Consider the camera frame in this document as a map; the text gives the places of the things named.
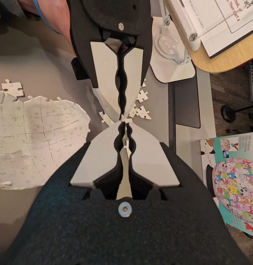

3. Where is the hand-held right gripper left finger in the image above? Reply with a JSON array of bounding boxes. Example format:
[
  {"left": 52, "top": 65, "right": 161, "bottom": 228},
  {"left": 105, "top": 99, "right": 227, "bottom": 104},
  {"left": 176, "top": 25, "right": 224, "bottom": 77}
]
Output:
[{"left": 70, "top": 123, "right": 126, "bottom": 189}]

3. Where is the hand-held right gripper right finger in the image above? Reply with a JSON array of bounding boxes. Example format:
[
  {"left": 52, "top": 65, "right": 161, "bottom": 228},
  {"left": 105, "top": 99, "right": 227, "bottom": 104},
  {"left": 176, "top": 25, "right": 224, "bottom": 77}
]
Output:
[{"left": 127, "top": 123, "right": 181, "bottom": 189}]

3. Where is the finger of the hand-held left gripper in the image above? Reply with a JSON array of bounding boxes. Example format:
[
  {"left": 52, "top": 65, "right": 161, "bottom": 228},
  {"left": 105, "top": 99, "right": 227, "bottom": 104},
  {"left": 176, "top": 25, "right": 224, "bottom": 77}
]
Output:
[
  {"left": 90, "top": 40, "right": 123, "bottom": 118},
  {"left": 122, "top": 46, "right": 144, "bottom": 115}
]

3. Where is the puzzle pieces group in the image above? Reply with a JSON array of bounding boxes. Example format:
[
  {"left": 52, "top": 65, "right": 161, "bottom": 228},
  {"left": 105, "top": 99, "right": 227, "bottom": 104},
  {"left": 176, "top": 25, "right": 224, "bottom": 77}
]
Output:
[{"left": 98, "top": 78, "right": 152, "bottom": 125}]

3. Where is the partly built white puzzle ball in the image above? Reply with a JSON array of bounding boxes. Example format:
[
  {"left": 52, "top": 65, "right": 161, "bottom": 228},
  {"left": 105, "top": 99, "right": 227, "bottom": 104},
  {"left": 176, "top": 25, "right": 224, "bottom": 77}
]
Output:
[{"left": 0, "top": 89, "right": 91, "bottom": 190}]

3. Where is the person's left forearm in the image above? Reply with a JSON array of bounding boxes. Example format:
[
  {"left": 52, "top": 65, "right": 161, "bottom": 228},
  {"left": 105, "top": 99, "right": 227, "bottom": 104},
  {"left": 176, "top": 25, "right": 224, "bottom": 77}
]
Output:
[{"left": 0, "top": 0, "right": 46, "bottom": 23}]

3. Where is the colourful puzzle ball box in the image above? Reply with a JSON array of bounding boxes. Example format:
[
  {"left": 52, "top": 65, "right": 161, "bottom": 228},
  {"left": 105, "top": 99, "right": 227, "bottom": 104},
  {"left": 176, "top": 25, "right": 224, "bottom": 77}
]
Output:
[{"left": 200, "top": 132, "right": 253, "bottom": 240}]

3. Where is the single white puzzle piece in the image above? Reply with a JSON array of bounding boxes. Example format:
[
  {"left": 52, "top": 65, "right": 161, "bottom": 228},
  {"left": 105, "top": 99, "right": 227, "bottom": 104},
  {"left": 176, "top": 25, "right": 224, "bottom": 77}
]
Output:
[{"left": 2, "top": 79, "right": 25, "bottom": 98}]

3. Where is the person's left hand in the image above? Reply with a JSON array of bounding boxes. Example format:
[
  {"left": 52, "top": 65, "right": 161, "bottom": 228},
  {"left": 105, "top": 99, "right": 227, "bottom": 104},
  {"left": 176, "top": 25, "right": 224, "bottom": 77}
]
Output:
[{"left": 39, "top": 0, "right": 77, "bottom": 55}]

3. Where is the dark grey table flap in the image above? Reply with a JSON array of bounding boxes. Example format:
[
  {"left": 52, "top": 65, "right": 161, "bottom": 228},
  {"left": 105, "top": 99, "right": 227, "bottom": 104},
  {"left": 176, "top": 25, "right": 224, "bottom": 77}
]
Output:
[{"left": 174, "top": 71, "right": 201, "bottom": 129}]

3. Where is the blue wristband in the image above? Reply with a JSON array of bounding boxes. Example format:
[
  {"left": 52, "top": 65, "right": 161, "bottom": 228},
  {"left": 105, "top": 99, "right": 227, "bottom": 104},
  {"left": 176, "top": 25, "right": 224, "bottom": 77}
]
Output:
[{"left": 33, "top": 0, "right": 61, "bottom": 34}]

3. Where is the white clamp bar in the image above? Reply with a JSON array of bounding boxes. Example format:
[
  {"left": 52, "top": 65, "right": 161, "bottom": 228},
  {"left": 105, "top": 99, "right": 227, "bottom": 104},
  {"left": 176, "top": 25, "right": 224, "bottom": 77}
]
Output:
[{"left": 170, "top": 0, "right": 200, "bottom": 51}]

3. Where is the wooden document board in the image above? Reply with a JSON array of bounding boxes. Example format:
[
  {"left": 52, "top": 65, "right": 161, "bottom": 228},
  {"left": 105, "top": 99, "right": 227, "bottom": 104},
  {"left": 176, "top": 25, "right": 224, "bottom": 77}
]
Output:
[{"left": 166, "top": 0, "right": 253, "bottom": 73}]

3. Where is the black wheeled chair base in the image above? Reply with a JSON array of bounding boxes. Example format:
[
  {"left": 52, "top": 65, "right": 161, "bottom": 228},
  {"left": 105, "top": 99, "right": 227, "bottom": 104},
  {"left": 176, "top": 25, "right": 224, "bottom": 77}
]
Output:
[{"left": 221, "top": 62, "right": 253, "bottom": 123}]

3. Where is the printed paper sheet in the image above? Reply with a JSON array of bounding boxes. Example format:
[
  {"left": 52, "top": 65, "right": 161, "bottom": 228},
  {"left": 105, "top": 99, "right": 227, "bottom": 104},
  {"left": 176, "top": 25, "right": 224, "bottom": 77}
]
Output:
[{"left": 180, "top": 0, "right": 253, "bottom": 46}]

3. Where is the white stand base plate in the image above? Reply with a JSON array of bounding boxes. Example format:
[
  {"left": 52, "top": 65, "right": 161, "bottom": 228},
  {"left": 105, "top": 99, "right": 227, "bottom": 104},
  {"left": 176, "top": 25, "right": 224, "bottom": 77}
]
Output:
[{"left": 149, "top": 17, "right": 196, "bottom": 83}]

